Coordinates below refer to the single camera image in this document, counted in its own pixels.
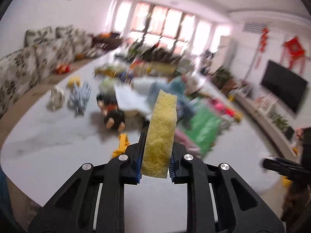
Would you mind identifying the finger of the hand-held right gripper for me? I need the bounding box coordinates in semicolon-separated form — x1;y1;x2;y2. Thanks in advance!
261;158;304;176

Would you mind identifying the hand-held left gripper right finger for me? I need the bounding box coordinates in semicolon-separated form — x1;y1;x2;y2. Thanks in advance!
169;143;285;233

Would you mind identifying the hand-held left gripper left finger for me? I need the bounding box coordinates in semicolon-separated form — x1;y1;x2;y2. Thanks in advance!
28;131;147;233

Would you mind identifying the yellow sponge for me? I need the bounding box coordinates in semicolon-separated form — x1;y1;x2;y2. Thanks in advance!
141;89;178;179

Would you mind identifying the person's right forearm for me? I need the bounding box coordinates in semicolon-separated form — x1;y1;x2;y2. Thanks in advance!
281;182;311;227

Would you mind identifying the yellow toy vehicle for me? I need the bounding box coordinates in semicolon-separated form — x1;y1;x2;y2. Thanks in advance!
111;133;131;159

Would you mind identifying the pink cloth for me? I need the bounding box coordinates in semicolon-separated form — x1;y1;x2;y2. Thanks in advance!
173;128;203;156

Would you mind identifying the small green potted plant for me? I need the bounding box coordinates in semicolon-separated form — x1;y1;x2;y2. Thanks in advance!
272;114;290;132

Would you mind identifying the white television cabinet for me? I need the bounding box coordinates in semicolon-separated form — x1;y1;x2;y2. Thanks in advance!
234;90;300;161

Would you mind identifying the green cloth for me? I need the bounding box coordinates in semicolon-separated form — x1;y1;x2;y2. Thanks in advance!
191;101;223;151

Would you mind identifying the black plush doll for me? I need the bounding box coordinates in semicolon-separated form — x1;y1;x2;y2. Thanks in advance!
96;92;126;133

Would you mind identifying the black flat television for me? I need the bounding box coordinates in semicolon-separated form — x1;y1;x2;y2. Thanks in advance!
260;60;308;113

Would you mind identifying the white cloth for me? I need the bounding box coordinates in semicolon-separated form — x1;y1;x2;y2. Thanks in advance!
114;77;159;115

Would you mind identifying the teal cloth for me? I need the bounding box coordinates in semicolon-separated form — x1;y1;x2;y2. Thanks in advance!
167;78;195;127

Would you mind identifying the red toy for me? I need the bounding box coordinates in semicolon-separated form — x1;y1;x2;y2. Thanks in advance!
213;100;238;117

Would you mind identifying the pale green plastic bottle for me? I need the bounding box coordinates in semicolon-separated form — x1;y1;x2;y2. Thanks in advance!
98;77;115;93

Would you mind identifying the small yellow block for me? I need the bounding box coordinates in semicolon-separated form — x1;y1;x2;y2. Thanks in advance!
67;76;82;88

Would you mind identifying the orange snack packet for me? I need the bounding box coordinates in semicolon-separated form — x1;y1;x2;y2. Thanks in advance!
55;63;71;75

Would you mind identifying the air conditioner vent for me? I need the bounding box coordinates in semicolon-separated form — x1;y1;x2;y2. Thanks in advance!
242;22;266;33

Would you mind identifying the large window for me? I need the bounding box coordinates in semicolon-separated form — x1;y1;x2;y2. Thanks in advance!
106;0;232;55

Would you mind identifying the floral patterned sofa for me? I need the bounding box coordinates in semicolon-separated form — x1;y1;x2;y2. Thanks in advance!
0;25;107;120

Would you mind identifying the red knot wall decoration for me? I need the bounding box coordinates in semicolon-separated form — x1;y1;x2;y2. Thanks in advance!
279;36;306;75

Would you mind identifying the red hanging string decoration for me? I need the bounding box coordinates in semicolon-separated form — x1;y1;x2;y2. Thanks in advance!
259;28;270;53

